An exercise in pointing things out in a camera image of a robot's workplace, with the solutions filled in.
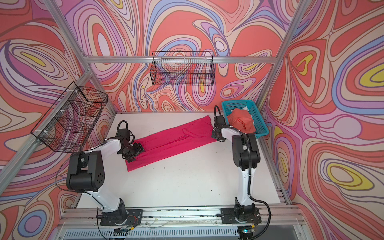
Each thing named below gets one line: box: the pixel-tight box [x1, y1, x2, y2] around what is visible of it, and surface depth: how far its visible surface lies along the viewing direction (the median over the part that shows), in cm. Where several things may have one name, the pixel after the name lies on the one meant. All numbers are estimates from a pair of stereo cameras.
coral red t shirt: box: [227, 108, 256, 134], surface depth 107 cm
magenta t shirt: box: [125, 115, 218, 172], surface depth 103 cm
